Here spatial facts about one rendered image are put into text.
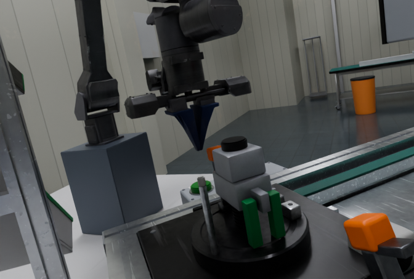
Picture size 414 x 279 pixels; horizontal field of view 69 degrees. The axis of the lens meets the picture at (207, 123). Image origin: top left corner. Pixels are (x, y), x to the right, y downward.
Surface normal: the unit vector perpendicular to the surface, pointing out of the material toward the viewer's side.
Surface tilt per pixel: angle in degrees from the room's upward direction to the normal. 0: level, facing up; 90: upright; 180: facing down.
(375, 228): 68
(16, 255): 135
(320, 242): 0
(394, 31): 90
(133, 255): 0
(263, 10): 90
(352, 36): 90
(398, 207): 0
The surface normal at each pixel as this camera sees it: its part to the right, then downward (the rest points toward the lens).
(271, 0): -0.41, 0.23
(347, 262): -0.18, -0.97
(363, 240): -0.91, 0.23
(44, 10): 0.89, -0.09
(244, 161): 0.36, 0.09
